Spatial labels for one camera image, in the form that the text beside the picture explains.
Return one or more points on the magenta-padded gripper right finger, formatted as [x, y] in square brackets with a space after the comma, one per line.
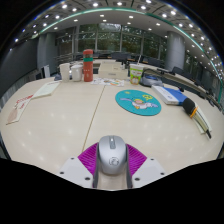
[148, 170]

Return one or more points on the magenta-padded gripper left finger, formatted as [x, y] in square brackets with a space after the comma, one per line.
[75, 170]

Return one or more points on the silver grey computer mouse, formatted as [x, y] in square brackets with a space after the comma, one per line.
[112, 156]

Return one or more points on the round teal cartoon mouse pad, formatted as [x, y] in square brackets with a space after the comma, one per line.
[136, 100]

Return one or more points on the white paper booklet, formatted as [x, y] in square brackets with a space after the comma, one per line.
[204, 120]

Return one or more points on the blue and white book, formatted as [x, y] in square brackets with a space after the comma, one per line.
[171, 95]

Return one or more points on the red and white leaflet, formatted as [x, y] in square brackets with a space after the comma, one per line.
[18, 110]

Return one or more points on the grey desk microphone console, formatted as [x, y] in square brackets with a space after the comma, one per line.
[150, 81]

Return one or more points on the long curved conference desk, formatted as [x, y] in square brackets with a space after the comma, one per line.
[186, 85]

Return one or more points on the colourful sticker sheet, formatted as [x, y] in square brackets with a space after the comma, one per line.
[106, 81]

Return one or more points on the paper drink cup with straw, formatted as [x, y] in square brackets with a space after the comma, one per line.
[136, 75]

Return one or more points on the white lidded mug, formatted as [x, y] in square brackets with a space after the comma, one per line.
[76, 73]

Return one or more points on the tall white cup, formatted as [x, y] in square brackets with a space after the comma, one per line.
[65, 71]

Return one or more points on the red bottle with green band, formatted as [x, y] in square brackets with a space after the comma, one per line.
[88, 70]

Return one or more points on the dark office chairs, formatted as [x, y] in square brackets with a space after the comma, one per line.
[153, 61]

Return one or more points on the ceiling lights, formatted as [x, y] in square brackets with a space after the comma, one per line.
[120, 4]

